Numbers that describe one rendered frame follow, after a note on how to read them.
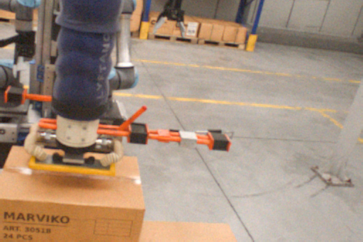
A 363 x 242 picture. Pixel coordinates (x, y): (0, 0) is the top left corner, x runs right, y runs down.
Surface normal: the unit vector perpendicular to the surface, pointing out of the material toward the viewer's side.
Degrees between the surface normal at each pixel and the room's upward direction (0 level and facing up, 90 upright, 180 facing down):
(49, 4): 90
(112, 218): 90
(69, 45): 108
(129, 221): 90
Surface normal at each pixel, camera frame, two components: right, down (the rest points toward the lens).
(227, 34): 0.13, 0.39
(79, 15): -0.30, 0.48
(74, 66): -0.15, 0.63
